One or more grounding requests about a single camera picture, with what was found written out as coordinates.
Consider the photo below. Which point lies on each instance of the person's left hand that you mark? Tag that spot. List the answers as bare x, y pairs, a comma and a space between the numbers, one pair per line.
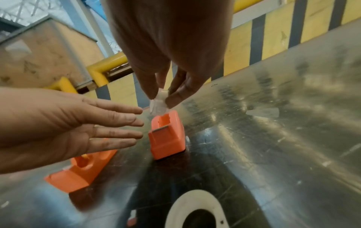
42, 124

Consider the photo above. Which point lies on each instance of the person's right hand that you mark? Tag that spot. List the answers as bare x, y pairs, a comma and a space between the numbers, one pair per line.
169, 33

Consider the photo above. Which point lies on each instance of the small white plastic part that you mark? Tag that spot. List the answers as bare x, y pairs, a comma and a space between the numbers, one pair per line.
158, 104

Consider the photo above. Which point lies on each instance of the orange plastic block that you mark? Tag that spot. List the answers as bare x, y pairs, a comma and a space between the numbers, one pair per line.
81, 171
166, 138

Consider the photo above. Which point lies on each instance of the wooden crate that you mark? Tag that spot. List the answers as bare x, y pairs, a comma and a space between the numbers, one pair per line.
42, 57

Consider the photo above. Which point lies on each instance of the yellow pipe railing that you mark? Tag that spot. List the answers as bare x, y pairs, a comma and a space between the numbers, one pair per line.
107, 64

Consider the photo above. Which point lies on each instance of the blue steel column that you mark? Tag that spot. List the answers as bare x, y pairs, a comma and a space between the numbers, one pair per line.
90, 22

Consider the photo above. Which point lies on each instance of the small orange white part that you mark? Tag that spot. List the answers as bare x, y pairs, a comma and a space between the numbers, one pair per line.
132, 219

